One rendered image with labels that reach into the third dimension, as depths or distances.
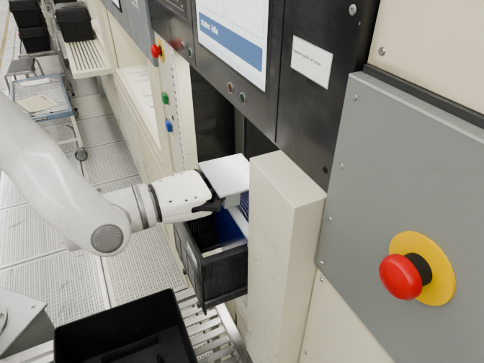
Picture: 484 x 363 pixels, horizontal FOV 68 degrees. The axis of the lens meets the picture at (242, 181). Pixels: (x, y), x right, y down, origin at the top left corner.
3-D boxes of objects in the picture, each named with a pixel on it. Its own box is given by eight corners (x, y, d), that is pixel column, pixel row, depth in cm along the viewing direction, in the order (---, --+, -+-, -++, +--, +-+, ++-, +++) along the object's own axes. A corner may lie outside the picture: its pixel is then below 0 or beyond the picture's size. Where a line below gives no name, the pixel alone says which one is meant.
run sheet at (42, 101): (14, 102, 287) (14, 100, 286) (44, 94, 300) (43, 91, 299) (30, 114, 270) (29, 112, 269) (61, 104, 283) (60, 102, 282)
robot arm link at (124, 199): (135, 192, 60) (129, 181, 68) (50, 215, 56) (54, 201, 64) (147, 238, 62) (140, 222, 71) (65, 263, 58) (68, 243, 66)
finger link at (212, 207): (176, 205, 67) (194, 189, 71) (209, 220, 64) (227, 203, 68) (176, 201, 66) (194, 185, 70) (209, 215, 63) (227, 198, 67)
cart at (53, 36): (28, 70, 473) (14, 32, 444) (70, 64, 491) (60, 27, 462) (27, 96, 405) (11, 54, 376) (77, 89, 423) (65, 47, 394)
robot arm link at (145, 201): (136, 209, 72) (150, 205, 73) (146, 238, 65) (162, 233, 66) (128, 176, 67) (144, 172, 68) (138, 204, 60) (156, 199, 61)
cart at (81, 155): (24, 125, 351) (4, 78, 322) (79, 114, 370) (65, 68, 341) (29, 177, 282) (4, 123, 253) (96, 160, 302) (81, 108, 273)
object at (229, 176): (174, 254, 95) (162, 153, 76) (243, 232, 102) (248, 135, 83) (207, 333, 77) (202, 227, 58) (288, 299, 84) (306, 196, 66)
